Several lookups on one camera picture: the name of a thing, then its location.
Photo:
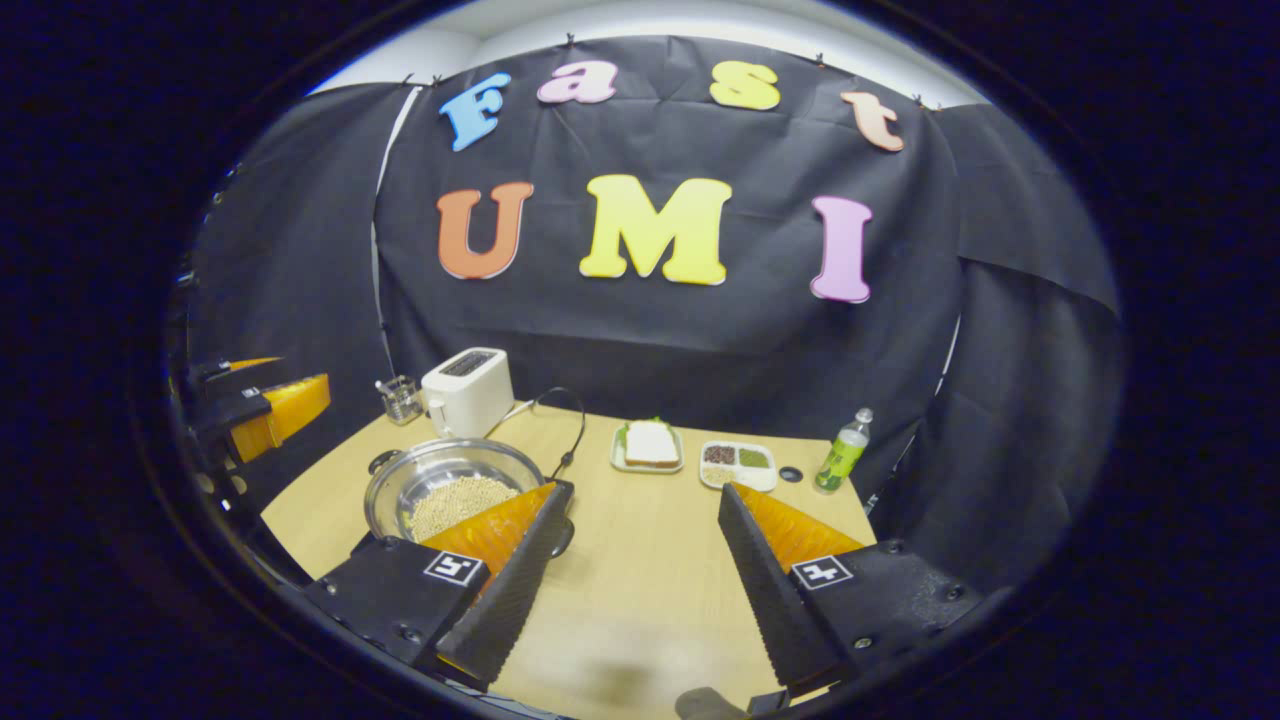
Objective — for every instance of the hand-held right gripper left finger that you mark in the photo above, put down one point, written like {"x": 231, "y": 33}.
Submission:
{"x": 515, "y": 590}

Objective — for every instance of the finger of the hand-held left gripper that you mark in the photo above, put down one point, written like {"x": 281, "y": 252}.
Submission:
{"x": 235, "y": 366}
{"x": 285, "y": 410}

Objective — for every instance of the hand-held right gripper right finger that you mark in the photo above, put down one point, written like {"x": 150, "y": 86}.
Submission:
{"x": 765, "y": 590}

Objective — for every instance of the pile of soybeans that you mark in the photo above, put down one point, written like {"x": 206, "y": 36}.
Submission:
{"x": 455, "y": 505}

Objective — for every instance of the white divided bean dish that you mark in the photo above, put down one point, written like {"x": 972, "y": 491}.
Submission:
{"x": 738, "y": 468}

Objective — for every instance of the green drink bottle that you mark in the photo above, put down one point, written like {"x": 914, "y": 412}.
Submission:
{"x": 842, "y": 458}

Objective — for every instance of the white sandwich plate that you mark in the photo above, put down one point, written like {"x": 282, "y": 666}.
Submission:
{"x": 620, "y": 462}

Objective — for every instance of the white toaster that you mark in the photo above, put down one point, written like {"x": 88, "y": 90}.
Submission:
{"x": 468, "y": 395}

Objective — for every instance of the sandwich with lettuce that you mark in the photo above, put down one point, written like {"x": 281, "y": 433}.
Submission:
{"x": 652, "y": 445}

